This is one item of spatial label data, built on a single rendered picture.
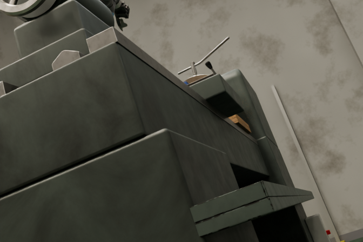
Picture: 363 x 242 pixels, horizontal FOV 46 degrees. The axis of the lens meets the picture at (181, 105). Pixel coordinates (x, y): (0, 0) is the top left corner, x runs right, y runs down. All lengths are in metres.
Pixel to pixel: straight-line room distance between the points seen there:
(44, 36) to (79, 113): 0.25
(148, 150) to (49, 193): 0.17
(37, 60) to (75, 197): 0.27
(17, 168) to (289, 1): 4.97
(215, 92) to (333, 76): 4.01
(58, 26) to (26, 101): 0.20
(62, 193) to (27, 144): 0.10
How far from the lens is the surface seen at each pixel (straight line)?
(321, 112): 5.10
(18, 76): 0.83
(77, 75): 0.70
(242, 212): 0.58
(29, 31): 0.92
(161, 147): 0.62
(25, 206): 0.72
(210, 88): 1.22
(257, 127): 2.12
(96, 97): 0.67
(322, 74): 5.18
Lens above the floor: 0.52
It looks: 17 degrees up
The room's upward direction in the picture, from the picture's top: 19 degrees counter-clockwise
